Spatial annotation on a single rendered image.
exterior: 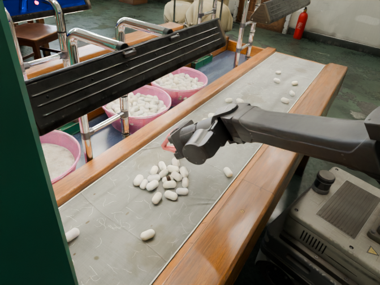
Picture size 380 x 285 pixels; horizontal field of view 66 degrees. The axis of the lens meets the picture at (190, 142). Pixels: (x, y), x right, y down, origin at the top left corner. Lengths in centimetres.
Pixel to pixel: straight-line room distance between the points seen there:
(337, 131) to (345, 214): 89
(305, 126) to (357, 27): 496
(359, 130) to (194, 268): 40
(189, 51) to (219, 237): 44
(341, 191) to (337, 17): 427
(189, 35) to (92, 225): 50
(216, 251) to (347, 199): 82
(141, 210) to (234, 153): 37
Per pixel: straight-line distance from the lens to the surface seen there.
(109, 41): 63
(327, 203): 131
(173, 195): 76
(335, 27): 546
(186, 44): 75
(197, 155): 63
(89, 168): 84
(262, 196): 80
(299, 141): 47
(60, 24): 100
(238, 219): 73
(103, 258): 68
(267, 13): 123
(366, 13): 537
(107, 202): 78
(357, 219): 131
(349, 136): 41
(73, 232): 71
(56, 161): 94
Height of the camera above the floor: 131
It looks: 36 degrees down
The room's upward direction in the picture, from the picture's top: 6 degrees clockwise
